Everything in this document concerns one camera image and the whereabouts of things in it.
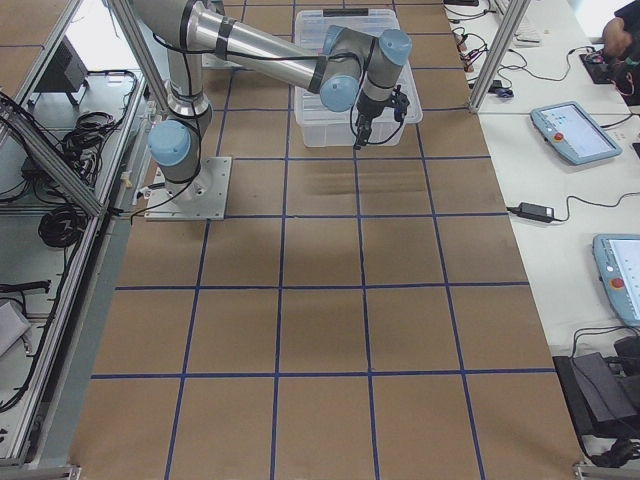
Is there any black box latch handle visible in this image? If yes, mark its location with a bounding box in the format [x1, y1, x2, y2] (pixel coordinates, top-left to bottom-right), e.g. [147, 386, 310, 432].
[322, 8, 369, 18]

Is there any person at desk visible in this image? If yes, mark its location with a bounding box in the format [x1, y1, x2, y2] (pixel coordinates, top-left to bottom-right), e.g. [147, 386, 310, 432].
[602, 1, 639, 106]

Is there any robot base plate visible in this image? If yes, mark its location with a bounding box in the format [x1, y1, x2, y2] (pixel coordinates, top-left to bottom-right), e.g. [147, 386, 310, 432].
[144, 156, 232, 221]

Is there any teach pendant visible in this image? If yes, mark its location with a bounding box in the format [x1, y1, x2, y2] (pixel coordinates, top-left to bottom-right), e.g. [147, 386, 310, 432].
[592, 234, 639, 327]
[530, 101, 622, 165]

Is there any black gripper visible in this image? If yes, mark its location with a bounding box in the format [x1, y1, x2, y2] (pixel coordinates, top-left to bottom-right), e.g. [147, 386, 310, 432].
[353, 90, 391, 150]

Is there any teach pendant upper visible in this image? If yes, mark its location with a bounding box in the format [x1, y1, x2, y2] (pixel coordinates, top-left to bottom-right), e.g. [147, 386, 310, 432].
[530, 101, 622, 165]

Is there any coiled black cable bundle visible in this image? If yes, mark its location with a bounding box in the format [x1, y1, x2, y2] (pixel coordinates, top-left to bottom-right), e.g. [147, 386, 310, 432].
[38, 202, 87, 251]

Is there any teach pendant lower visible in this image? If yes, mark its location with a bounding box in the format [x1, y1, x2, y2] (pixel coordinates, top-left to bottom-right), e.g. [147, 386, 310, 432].
[592, 234, 639, 327]

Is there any black equipment box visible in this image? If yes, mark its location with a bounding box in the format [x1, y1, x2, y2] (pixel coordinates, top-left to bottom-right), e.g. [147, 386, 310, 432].
[34, 36, 88, 106]

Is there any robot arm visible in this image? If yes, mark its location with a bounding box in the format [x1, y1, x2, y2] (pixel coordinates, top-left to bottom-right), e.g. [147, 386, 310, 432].
[109, 1, 412, 150]

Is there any aluminium frame rail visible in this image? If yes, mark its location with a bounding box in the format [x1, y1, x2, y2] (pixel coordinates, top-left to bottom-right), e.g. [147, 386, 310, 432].
[1, 93, 106, 217]

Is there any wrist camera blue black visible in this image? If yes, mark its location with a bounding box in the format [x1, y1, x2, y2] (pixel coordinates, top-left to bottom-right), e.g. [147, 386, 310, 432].
[389, 85, 410, 124]

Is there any aluminium frame post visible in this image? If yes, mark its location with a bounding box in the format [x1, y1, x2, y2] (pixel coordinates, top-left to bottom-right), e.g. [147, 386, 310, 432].
[469, 0, 530, 113]

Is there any black laptop power brick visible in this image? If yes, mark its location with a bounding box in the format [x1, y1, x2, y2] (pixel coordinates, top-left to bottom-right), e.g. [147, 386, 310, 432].
[507, 202, 555, 223]

